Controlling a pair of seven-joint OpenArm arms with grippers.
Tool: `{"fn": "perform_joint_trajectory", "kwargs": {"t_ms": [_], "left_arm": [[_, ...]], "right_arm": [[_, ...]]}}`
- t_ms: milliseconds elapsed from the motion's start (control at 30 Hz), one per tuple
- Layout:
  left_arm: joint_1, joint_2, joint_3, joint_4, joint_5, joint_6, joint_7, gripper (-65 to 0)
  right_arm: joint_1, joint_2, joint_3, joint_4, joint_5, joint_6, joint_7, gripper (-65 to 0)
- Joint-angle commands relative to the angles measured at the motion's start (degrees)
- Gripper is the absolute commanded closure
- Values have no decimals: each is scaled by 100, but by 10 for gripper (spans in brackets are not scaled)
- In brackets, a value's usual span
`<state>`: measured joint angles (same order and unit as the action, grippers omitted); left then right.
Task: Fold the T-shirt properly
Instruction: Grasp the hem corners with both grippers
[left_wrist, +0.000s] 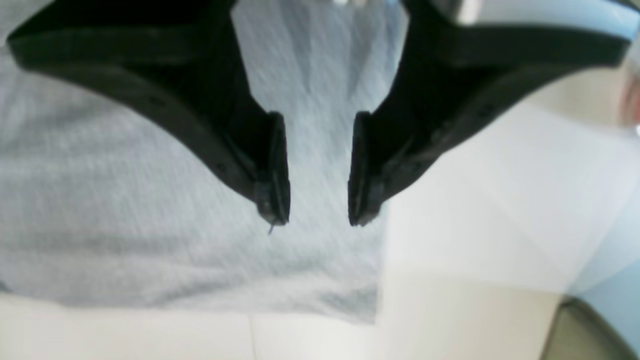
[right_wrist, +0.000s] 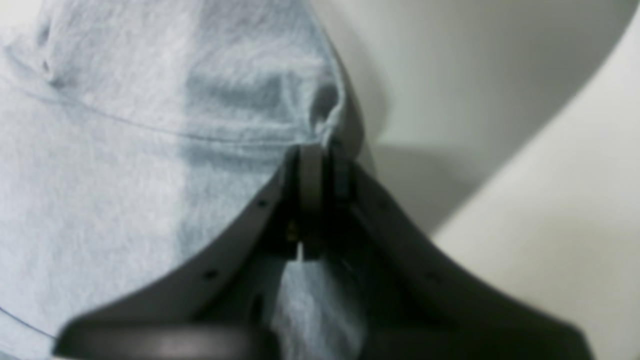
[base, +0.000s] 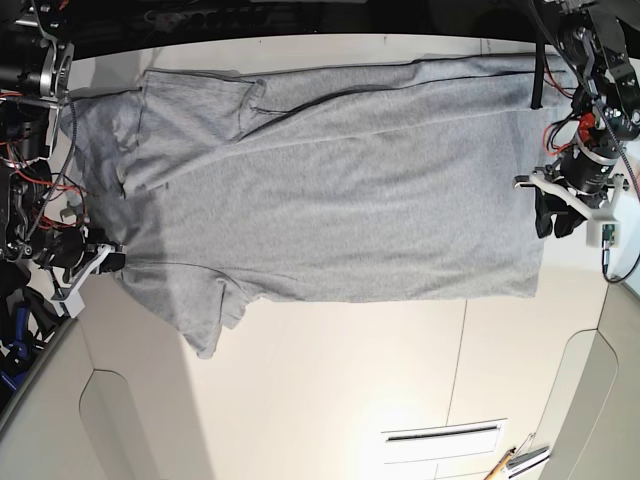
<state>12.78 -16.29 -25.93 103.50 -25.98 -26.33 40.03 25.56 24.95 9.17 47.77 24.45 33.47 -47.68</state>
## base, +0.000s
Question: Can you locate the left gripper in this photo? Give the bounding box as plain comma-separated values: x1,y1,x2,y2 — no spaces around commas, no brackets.
513,167,629,239

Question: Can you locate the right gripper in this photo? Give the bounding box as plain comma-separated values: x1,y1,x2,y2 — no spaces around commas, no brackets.
34,227,126,293

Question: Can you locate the grey T-shirt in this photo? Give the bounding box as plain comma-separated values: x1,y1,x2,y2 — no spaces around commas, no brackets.
61,55,569,358

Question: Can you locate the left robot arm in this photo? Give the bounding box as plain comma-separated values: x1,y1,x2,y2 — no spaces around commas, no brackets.
514,1,639,246

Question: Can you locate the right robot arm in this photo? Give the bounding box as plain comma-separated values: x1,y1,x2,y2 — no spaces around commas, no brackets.
1,1,125,308

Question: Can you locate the blue and black equipment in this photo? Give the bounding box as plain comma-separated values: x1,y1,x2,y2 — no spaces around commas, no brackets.
1,286,69,393

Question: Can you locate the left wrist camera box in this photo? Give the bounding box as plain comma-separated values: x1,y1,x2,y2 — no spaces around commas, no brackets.
586,217,620,248

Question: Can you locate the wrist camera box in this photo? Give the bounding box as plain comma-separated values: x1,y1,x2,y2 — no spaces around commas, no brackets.
50,288,85,318
586,217,620,248

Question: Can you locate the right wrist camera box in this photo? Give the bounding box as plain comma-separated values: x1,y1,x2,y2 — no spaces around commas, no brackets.
50,288,85,318

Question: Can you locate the braided black cable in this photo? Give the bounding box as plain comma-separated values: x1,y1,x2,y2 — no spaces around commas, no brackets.
602,139,640,285

